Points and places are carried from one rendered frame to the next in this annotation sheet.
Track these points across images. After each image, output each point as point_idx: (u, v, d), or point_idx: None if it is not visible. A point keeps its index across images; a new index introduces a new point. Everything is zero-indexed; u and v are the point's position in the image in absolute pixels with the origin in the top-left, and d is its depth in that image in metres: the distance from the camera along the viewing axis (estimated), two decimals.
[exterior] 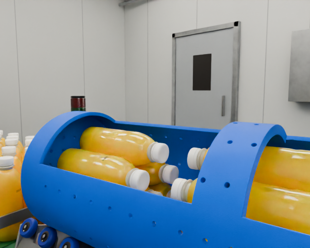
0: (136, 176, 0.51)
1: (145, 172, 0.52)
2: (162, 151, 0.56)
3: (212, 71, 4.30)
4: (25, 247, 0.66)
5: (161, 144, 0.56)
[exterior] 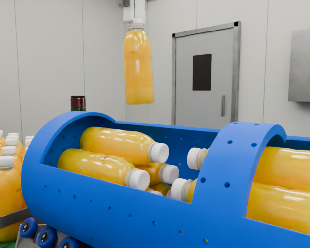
0: (136, 176, 0.51)
1: (145, 172, 0.52)
2: (162, 151, 0.56)
3: (212, 71, 4.30)
4: (25, 247, 0.66)
5: (161, 144, 0.56)
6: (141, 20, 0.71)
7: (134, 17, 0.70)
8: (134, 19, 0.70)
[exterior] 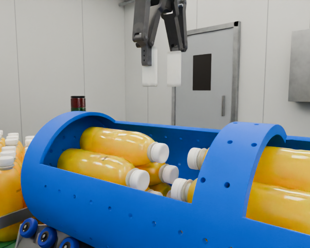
0: (136, 176, 0.51)
1: (145, 172, 0.52)
2: (162, 151, 0.56)
3: (212, 71, 4.30)
4: (25, 247, 0.66)
5: (161, 144, 0.56)
6: (12, 154, 0.80)
7: (4, 153, 0.79)
8: (4, 154, 0.79)
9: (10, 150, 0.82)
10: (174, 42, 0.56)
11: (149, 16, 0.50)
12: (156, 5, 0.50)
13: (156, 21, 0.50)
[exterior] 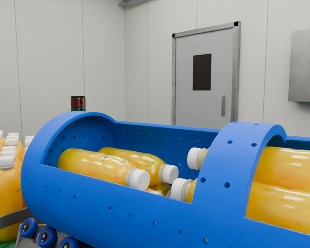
0: (136, 176, 0.51)
1: (145, 172, 0.52)
2: None
3: (212, 71, 4.30)
4: (25, 247, 0.66)
5: None
6: (12, 154, 0.80)
7: (4, 153, 0.79)
8: (4, 154, 0.79)
9: (10, 150, 0.82)
10: None
11: None
12: None
13: None
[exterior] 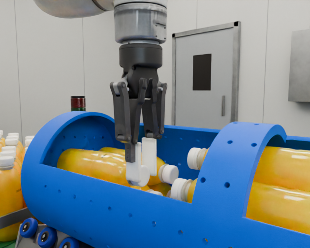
0: None
1: (145, 167, 0.52)
2: None
3: (212, 71, 4.30)
4: (25, 247, 0.66)
5: None
6: (12, 154, 0.80)
7: (4, 153, 0.79)
8: (4, 154, 0.79)
9: (10, 150, 0.82)
10: (150, 128, 0.53)
11: (130, 111, 0.49)
12: (135, 99, 0.48)
13: (137, 117, 0.48)
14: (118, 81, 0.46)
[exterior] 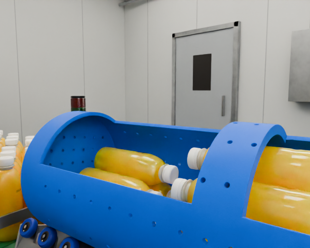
0: None
1: None
2: None
3: (212, 71, 4.30)
4: (25, 247, 0.66)
5: None
6: (12, 154, 0.80)
7: (4, 153, 0.79)
8: (4, 154, 0.79)
9: (10, 150, 0.82)
10: None
11: None
12: None
13: None
14: None
